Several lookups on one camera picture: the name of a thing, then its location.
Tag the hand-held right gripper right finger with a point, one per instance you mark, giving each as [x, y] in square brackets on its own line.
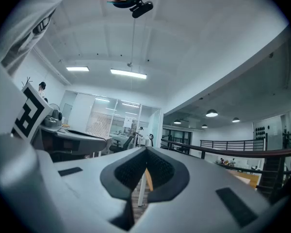
[203, 178]

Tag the ceiling security camera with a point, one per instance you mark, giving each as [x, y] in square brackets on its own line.
[270, 55]

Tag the black dome pendant lamp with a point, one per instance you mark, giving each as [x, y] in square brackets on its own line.
[211, 113]
[235, 120]
[204, 126]
[177, 122]

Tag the black head camera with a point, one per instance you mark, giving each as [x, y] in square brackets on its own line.
[141, 10]

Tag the black metal balustrade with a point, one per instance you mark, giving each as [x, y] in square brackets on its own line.
[232, 144]

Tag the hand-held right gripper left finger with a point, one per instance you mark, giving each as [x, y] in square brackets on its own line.
[87, 190]

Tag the black staircase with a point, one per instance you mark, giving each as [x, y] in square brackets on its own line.
[271, 169]

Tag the glass office partition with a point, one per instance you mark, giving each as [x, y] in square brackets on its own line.
[104, 113]

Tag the black railing wooden handrail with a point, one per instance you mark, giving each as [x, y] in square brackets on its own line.
[232, 152]

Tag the ceiling fluorescent light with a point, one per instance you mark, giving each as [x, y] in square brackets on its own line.
[128, 73]
[77, 68]

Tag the light wooden box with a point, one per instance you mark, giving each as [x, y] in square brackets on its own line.
[245, 178]

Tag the cluster of black wall discs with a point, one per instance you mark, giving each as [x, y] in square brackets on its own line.
[260, 133]

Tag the grey desktop equipment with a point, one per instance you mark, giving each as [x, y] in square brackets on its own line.
[52, 120]

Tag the white paper notice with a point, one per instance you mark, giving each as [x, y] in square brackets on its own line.
[127, 122]

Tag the black office chair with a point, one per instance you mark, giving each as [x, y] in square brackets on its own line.
[127, 142]

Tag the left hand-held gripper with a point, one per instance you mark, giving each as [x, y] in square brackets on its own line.
[31, 113]

